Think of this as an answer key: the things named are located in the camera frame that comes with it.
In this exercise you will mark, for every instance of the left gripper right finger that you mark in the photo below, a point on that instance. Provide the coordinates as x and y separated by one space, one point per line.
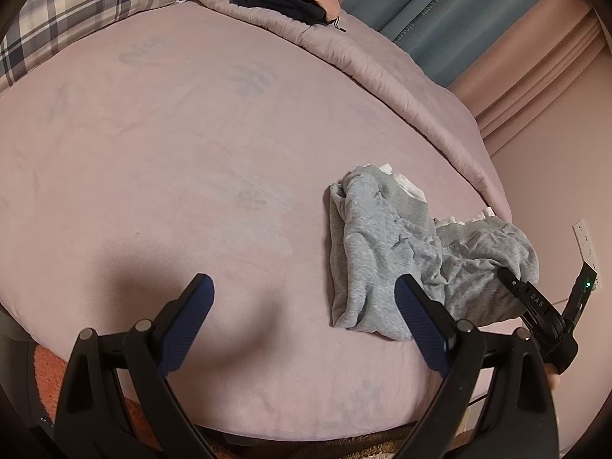
518 417

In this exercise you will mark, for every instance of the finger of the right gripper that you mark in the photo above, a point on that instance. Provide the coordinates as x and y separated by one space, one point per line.
516 284

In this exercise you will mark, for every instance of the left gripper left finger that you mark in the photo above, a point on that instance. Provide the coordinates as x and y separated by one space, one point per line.
92 420

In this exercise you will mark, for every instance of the grey New York sweatshirt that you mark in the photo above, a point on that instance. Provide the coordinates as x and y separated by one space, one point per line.
381 229

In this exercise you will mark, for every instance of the person's right hand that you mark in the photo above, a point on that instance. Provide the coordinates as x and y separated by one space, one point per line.
553 376

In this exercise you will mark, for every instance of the brown fluffy rug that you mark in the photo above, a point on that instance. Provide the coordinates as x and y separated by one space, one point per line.
226 446

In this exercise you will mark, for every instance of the pink curtain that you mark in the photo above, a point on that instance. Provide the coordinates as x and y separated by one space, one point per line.
528 67

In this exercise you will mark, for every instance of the pink bed sheet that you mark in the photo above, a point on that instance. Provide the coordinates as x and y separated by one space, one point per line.
181 141

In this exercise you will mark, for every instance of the teal curtain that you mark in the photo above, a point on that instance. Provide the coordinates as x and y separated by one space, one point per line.
444 37

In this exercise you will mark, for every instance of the plaid pillow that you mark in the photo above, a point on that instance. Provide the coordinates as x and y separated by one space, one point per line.
42 28

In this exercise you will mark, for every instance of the folded navy garment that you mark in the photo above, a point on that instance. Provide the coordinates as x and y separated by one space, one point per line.
282 0

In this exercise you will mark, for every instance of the pink folded duvet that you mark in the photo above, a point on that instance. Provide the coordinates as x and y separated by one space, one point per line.
393 77

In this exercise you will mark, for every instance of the white wall socket strip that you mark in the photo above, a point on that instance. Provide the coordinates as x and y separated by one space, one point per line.
585 245

